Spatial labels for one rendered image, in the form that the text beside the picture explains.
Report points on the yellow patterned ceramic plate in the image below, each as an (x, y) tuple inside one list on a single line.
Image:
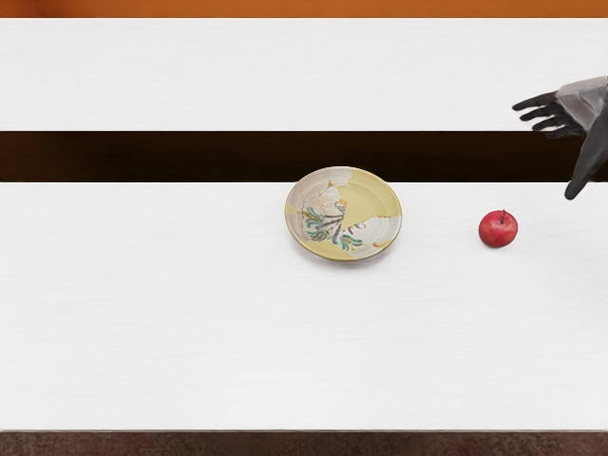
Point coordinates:
[(343, 214)]

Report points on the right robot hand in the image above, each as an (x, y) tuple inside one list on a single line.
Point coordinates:
[(583, 113)]

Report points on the red apple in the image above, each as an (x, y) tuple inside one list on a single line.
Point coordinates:
[(497, 229)]

